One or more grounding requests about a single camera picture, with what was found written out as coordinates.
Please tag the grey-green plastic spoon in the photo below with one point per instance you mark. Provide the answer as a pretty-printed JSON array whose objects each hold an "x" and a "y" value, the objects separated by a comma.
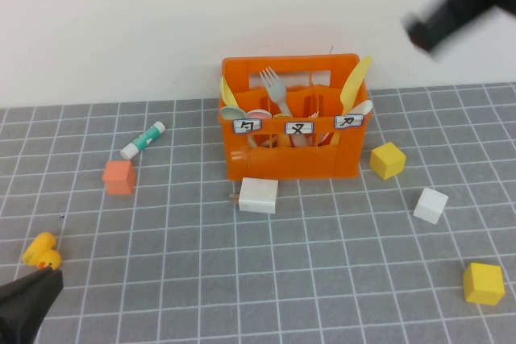
[{"x": 231, "y": 113}]

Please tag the white cube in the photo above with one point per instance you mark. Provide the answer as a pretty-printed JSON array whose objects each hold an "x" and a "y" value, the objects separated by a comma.
[{"x": 430, "y": 205}]

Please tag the salmon orange cube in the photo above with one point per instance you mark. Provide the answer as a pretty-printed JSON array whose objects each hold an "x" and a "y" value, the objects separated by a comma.
[{"x": 119, "y": 181}]

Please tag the yellow cube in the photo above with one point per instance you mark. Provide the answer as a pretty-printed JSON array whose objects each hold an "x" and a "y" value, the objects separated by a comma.
[
  {"x": 387, "y": 160},
  {"x": 483, "y": 283}
]

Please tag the white green glue stick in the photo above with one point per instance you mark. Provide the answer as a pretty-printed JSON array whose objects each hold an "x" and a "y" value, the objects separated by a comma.
[{"x": 143, "y": 140}]

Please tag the paper label reading 叉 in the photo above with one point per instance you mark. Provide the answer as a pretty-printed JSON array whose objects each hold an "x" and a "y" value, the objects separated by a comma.
[{"x": 299, "y": 127}]

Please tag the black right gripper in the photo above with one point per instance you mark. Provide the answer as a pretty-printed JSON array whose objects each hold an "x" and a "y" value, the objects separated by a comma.
[{"x": 443, "y": 23}]

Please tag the paper label reading 刀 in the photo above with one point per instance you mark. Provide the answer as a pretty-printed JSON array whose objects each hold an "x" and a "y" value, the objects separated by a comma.
[{"x": 349, "y": 121}]

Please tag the yellow plastic spoon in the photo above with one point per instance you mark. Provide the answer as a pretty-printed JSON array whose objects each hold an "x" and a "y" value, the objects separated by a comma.
[{"x": 227, "y": 92}]

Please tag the yellow plastic knife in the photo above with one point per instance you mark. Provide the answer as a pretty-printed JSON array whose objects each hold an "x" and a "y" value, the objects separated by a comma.
[{"x": 352, "y": 82}]

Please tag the white charger plug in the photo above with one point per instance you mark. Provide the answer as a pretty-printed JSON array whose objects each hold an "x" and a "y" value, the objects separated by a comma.
[{"x": 258, "y": 197}]

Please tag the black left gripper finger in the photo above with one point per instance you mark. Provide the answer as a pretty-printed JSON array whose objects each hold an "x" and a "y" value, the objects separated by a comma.
[
  {"x": 24, "y": 312},
  {"x": 28, "y": 283}
]

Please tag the pink plastic spoon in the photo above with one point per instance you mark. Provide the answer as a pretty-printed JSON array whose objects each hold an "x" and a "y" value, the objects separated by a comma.
[{"x": 258, "y": 113}]

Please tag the grey checkered tablecloth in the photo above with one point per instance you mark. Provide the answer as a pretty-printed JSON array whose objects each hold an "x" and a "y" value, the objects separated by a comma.
[{"x": 153, "y": 299}]

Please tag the yellow rubber duck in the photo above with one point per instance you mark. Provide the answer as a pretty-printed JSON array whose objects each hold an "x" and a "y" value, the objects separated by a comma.
[{"x": 38, "y": 249}]

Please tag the orange plastic cutlery holder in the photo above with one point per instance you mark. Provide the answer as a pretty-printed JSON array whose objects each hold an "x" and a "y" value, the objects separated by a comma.
[{"x": 290, "y": 164}]

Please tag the paper label reading 勺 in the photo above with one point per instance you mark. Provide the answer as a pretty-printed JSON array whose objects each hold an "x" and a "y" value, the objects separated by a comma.
[{"x": 248, "y": 126}]

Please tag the grey plastic fork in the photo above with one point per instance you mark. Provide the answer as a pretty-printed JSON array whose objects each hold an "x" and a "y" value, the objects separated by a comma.
[{"x": 278, "y": 92}]

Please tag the white plastic knife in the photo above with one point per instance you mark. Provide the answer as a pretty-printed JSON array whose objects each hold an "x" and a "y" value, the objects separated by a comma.
[{"x": 364, "y": 107}]

